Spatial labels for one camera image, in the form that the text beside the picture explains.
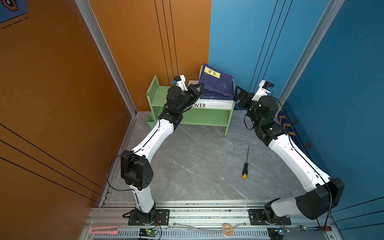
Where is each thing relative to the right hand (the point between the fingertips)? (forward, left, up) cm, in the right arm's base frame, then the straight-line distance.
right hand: (240, 89), depth 69 cm
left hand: (+3, +16, +2) cm, 16 cm away
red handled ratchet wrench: (-49, -28, -43) cm, 71 cm away
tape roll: (-50, +7, -45) cm, 67 cm away
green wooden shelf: (+18, +47, -13) cm, 52 cm away
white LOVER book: (+5, +10, -13) cm, 17 cm away
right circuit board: (-51, -17, -46) cm, 71 cm away
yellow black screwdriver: (-17, -9, -43) cm, 47 cm away
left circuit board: (-51, +45, -44) cm, 81 cm away
